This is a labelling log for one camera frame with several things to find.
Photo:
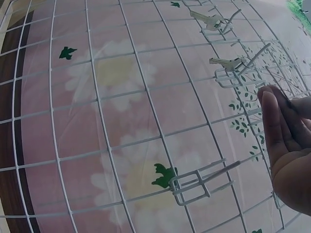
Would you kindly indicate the person's right hand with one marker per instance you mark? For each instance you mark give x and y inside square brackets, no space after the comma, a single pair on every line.
[291,155]

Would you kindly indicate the silver key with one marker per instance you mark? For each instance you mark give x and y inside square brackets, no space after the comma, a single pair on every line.
[209,21]
[227,63]

